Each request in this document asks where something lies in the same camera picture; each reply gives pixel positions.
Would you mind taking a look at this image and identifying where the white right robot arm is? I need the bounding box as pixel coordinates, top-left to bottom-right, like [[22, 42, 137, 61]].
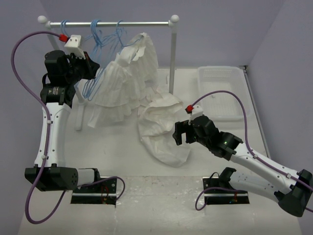
[[173, 115, 313, 217]]

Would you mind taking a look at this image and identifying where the white hanging garment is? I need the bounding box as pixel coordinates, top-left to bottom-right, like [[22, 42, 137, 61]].
[[88, 32, 158, 128]]

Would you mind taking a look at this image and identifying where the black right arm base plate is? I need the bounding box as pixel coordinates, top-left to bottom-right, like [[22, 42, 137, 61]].
[[202, 169, 249, 205]]

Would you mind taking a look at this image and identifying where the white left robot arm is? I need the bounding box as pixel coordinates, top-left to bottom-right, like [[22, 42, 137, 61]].
[[24, 50, 100, 191]]

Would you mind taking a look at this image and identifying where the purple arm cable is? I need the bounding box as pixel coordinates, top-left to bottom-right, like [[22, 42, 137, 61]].
[[195, 90, 313, 212], [10, 31, 126, 224]]

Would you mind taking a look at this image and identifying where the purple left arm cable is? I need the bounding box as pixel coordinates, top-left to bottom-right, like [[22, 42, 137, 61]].
[[10, 31, 126, 224]]

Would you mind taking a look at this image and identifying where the white clothes rack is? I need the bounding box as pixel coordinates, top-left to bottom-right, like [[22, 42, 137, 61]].
[[37, 15, 179, 131]]

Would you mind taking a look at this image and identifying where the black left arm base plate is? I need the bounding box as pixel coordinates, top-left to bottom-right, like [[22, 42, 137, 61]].
[[70, 178, 117, 206]]

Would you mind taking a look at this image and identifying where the white skirt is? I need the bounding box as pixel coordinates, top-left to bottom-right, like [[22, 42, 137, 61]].
[[137, 87, 190, 167]]

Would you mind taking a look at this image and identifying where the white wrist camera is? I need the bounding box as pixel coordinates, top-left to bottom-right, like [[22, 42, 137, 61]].
[[64, 35, 86, 59], [185, 105, 203, 125]]

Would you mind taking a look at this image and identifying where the blue empty hangers bunch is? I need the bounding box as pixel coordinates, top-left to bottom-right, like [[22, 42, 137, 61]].
[[82, 19, 127, 101]]

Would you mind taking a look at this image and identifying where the blue hanger holding garment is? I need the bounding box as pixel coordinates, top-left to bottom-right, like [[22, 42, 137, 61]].
[[115, 20, 144, 55]]

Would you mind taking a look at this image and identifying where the white plastic basket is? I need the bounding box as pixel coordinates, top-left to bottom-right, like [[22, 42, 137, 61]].
[[197, 66, 253, 122]]

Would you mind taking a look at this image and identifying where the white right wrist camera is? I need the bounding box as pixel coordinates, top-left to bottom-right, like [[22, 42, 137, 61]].
[[185, 105, 203, 125]]

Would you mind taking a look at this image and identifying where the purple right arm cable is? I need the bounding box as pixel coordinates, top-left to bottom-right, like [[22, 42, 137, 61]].
[[195, 90, 313, 212]]

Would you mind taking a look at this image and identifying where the blue wire hanger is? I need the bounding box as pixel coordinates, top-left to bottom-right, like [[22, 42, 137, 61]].
[[60, 20, 69, 37]]

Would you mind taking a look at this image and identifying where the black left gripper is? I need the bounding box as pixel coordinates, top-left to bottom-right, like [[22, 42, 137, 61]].
[[66, 50, 100, 84]]

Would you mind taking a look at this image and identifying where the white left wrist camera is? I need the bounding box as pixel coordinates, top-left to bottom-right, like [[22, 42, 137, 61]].
[[64, 35, 86, 59]]

